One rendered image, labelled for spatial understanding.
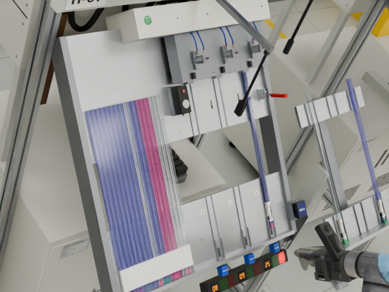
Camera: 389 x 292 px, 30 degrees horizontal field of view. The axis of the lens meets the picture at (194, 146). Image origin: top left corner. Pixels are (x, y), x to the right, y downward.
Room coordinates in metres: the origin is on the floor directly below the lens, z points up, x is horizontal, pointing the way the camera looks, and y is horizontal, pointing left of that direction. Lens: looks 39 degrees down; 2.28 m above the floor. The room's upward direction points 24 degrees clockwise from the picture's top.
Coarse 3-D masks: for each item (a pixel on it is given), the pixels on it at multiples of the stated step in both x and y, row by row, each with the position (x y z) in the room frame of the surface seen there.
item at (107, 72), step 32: (96, 32) 1.56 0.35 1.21; (96, 64) 1.51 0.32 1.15; (128, 64) 1.58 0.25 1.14; (160, 64) 1.66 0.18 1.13; (96, 96) 1.46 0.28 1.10; (128, 96) 1.53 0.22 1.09; (160, 96) 1.61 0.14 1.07; (192, 96) 1.69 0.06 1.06; (224, 96) 1.77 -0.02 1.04; (256, 96) 1.87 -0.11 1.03; (192, 128) 1.63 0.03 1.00
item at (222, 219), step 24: (216, 192) 1.59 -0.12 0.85; (240, 192) 1.64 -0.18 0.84; (192, 216) 1.48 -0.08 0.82; (216, 216) 1.54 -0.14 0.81; (240, 216) 1.60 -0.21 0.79; (264, 216) 1.66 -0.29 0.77; (192, 240) 1.44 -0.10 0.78; (216, 240) 1.50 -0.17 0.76; (240, 240) 1.56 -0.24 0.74; (120, 288) 1.21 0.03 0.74
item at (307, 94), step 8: (312, 104) 1.96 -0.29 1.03; (312, 112) 1.94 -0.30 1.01; (312, 120) 1.93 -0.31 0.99; (320, 136) 1.91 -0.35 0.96; (320, 144) 1.89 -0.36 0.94; (320, 152) 1.88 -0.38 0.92; (328, 168) 1.86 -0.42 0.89; (328, 176) 1.84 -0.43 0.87; (328, 184) 1.84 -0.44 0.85; (336, 200) 1.82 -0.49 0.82; (336, 208) 1.80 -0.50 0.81; (336, 216) 1.79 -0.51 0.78; (344, 240) 1.75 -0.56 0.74
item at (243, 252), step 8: (288, 232) 1.68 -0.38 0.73; (264, 240) 1.61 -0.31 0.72; (272, 240) 1.62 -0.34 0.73; (248, 248) 1.55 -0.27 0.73; (256, 248) 1.56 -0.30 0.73; (232, 256) 1.49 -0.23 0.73; (240, 256) 1.51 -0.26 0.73; (208, 264) 1.43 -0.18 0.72; (216, 264) 1.43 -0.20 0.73; (192, 272) 1.37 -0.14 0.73; (200, 272) 1.38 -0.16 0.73; (176, 280) 1.32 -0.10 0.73; (184, 280) 1.33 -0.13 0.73; (160, 288) 1.27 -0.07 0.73
